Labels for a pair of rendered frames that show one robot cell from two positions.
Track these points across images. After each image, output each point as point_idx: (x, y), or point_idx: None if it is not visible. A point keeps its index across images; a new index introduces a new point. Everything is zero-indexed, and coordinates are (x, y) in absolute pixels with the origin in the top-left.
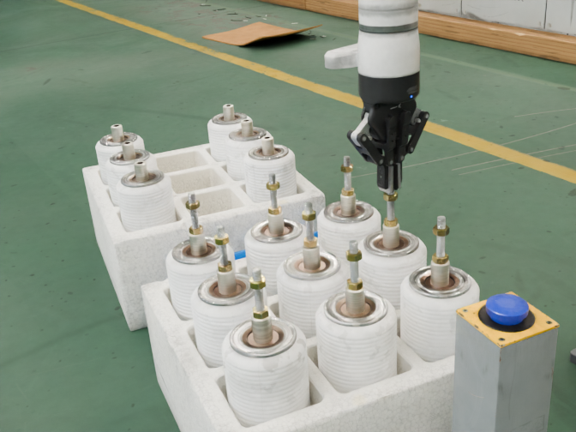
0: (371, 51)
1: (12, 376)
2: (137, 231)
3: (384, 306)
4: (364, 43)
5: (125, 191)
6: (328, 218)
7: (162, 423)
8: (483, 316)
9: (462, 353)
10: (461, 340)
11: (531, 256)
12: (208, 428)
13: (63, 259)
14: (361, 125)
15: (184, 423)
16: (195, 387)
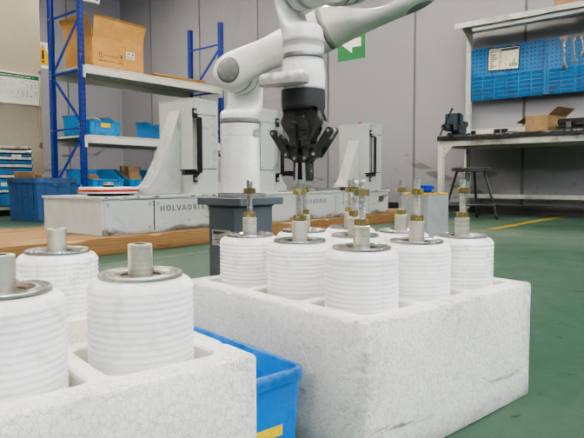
0: (323, 69)
1: None
2: (212, 347)
3: (393, 228)
4: (320, 64)
5: (187, 283)
6: (268, 235)
7: None
8: (429, 192)
9: (432, 215)
10: (432, 209)
11: None
12: (507, 304)
13: None
14: (327, 123)
15: (453, 396)
16: (491, 292)
